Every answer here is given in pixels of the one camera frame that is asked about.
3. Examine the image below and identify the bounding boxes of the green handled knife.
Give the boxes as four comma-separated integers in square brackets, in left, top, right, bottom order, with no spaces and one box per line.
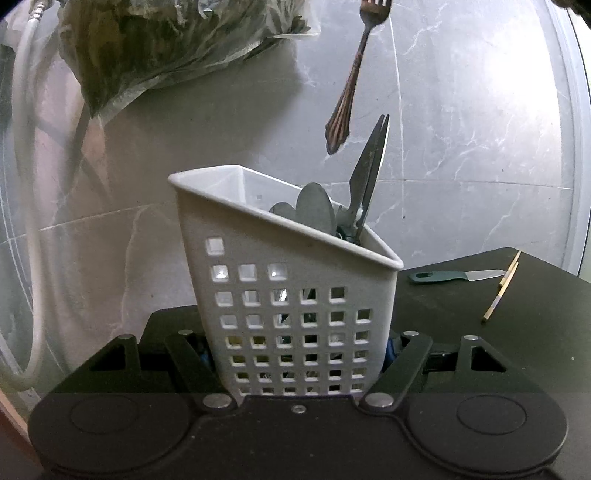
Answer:
[407,269,506,285]

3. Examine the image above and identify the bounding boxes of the white wall trim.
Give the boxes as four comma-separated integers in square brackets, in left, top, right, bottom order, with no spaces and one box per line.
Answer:
[547,0,591,282]

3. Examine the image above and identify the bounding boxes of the ornate metal fork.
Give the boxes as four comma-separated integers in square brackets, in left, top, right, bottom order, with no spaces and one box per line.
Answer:
[325,0,393,155]

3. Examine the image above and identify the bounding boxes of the plastic bag of dried greens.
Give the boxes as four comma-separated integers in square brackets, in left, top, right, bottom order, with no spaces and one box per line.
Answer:
[55,0,321,118]

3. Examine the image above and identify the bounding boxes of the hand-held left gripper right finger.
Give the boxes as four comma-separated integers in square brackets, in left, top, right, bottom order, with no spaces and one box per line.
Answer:
[360,331,527,411]

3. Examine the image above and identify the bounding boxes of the white hose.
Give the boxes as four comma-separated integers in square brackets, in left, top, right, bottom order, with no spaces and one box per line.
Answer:
[0,0,52,394]

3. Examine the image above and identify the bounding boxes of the dark green handled scissors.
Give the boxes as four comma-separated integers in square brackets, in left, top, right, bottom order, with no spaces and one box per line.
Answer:
[337,114,391,245]

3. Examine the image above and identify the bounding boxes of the white perforated utensil holder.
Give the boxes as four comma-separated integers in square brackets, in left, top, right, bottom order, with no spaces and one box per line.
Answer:
[168,165,404,398]

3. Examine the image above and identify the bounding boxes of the blue handled spoon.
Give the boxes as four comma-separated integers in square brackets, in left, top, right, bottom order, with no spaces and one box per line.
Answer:
[295,182,338,238]

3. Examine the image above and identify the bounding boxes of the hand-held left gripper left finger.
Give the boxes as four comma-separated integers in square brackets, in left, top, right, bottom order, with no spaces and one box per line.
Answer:
[69,330,234,411]

